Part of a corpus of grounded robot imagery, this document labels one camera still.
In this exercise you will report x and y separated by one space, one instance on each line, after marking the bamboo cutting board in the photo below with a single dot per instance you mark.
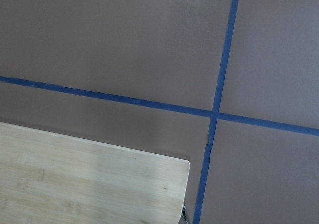
50 178

